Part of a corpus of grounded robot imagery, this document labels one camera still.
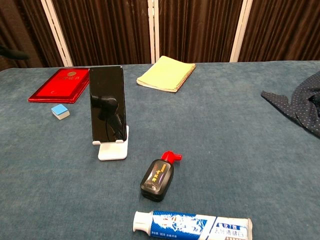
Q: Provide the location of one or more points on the black ink bottle red cap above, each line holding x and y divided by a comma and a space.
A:
156, 177

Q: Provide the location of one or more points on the white screen frame post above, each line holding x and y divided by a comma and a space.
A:
56, 32
241, 30
153, 30

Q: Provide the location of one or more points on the dark brown pleated curtain panel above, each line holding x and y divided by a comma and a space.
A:
282, 30
22, 25
105, 30
197, 30

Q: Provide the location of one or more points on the blue table mat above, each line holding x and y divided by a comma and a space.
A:
225, 150

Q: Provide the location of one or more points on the blue and white toothpaste tube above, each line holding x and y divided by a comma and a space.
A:
180, 225

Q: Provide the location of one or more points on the black smartphone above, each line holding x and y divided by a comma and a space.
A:
107, 100

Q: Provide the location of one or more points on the small blue and white cube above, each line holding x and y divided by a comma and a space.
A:
60, 111

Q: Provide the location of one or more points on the red certificate book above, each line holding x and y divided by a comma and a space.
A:
60, 85

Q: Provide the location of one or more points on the white phone stand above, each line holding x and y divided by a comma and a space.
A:
112, 151

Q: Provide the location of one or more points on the navy polka-dot cloth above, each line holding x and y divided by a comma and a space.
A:
300, 105

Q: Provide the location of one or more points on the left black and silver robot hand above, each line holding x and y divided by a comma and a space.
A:
12, 53

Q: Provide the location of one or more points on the pale yellow spiral notebook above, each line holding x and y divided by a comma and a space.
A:
165, 73

